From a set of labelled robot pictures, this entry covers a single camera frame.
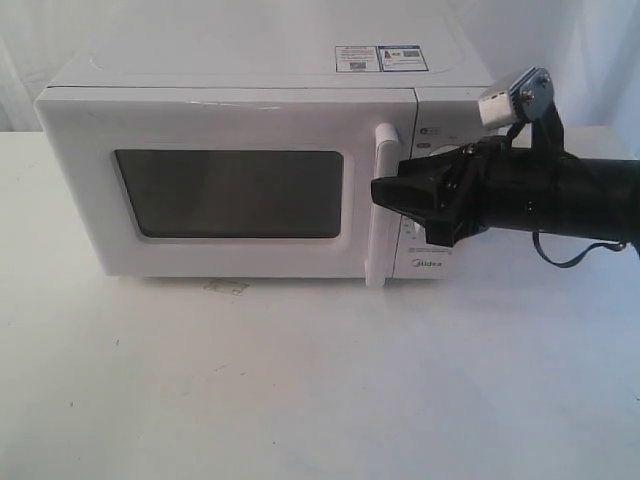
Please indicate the upper white control knob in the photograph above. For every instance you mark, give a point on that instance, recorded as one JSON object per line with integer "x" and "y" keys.
{"x": 443, "y": 150}

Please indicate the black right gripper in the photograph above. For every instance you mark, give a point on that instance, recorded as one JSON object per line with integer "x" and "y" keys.
{"x": 487, "y": 184}

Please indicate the white microwave oven body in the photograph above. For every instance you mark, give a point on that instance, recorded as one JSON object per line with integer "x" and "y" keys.
{"x": 290, "y": 45}

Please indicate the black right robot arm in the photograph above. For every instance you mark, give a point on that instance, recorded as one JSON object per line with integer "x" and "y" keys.
{"x": 583, "y": 198}

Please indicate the blue white warning sticker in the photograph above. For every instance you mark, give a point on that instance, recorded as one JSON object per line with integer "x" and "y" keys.
{"x": 380, "y": 59}

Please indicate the white microwave door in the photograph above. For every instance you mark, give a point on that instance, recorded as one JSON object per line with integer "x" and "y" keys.
{"x": 256, "y": 183}

